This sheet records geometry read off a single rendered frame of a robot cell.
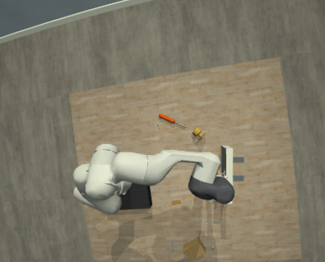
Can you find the orange-handled screwdriver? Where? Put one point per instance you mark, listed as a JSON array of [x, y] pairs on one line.
[[167, 118]]

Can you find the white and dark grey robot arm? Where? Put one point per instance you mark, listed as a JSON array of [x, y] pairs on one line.
[[124, 168]]

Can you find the tan cardboard box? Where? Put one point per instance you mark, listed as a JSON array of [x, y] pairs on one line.
[[194, 249]]

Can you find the brass door knob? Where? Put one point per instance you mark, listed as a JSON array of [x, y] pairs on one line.
[[197, 131]]

